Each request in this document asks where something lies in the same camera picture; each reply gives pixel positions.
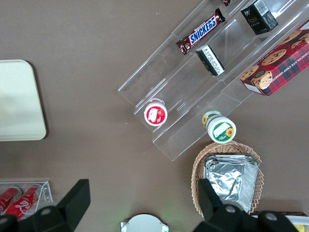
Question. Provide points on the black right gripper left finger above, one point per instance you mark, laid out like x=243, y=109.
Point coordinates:
x=72, y=205

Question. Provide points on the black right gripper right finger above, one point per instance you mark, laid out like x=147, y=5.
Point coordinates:
x=212, y=210

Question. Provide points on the light wicker basket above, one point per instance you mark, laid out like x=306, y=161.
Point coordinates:
x=196, y=174

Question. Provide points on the cream plastic tray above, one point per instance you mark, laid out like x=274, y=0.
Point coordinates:
x=17, y=101

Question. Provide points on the clear acrylic bottle rack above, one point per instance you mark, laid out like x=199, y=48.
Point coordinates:
x=46, y=193

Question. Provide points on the stack of foil trays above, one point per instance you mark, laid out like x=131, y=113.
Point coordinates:
x=231, y=178

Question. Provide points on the red cola bottle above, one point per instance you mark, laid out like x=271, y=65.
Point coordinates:
x=23, y=203
x=6, y=197

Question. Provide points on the green lid yogurt cup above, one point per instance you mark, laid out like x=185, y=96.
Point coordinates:
x=220, y=129

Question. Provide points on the yellow snack packet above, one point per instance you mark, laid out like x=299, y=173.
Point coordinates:
x=300, y=228

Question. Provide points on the red lid yogurt cup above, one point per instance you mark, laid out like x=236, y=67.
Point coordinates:
x=156, y=114

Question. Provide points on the clear acrylic stepped shelf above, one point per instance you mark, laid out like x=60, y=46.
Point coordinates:
x=183, y=96

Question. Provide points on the dark green small box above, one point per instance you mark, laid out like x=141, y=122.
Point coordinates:
x=211, y=60
x=259, y=17

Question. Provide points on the red tartan cookie box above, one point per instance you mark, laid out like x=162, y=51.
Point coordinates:
x=277, y=65

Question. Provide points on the Snickers chocolate bar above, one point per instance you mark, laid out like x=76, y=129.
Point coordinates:
x=227, y=2
x=201, y=31

